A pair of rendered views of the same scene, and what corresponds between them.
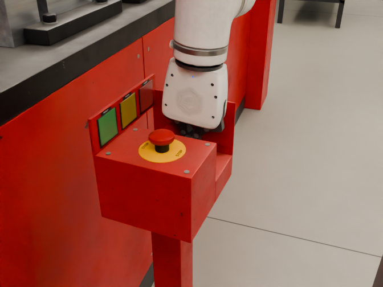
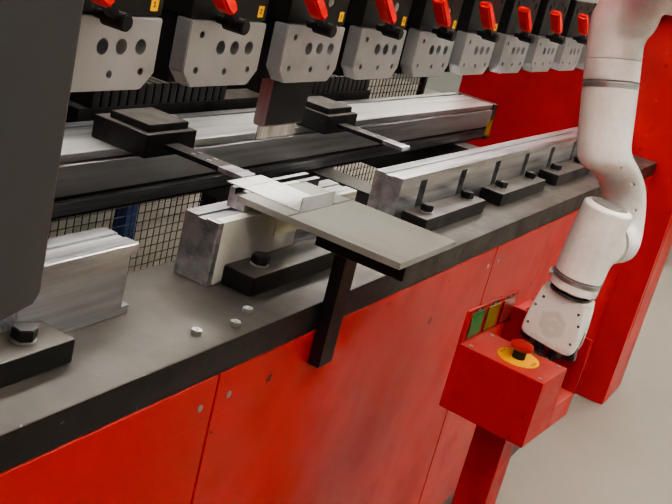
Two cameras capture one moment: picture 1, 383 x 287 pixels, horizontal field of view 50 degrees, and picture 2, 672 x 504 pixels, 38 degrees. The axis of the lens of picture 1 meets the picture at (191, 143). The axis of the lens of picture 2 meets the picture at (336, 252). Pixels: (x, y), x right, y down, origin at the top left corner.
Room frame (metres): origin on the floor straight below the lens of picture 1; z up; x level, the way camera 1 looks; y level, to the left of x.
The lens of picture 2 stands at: (-1.03, 0.17, 1.40)
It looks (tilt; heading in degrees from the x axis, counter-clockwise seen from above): 19 degrees down; 8
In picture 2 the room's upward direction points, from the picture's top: 14 degrees clockwise
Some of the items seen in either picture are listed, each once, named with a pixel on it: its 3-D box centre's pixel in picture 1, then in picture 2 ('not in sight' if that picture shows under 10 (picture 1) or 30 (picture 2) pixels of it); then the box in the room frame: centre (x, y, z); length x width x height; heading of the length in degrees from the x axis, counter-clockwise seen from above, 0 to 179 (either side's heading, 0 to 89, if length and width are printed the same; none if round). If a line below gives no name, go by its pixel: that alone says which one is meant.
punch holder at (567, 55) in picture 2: not in sight; (560, 32); (1.46, 0.11, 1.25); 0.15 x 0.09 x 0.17; 162
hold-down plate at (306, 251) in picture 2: not in sight; (294, 261); (0.37, 0.42, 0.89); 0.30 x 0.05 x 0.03; 162
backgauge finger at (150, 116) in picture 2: not in sight; (182, 144); (0.39, 0.64, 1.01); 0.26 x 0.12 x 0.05; 72
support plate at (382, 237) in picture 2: not in sight; (348, 221); (0.30, 0.35, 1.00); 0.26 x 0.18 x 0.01; 72
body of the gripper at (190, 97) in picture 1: (196, 87); (561, 314); (0.62, -0.01, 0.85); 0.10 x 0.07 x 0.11; 68
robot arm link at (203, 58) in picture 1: (198, 49); (574, 281); (0.62, -0.01, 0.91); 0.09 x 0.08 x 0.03; 68
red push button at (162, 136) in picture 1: (162, 143); (520, 351); (0.53, 0.04, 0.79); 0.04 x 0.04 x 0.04
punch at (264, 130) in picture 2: not in sight; (281, 105); (0.35, 0.49, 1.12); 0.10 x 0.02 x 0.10; 162
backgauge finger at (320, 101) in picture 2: not in sight; (350, 124); (0.90, 0.47, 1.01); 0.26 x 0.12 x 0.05; 72
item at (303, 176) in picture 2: not in sight; (275, 190); (0.38, 0.48, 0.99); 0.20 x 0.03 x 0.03; 162
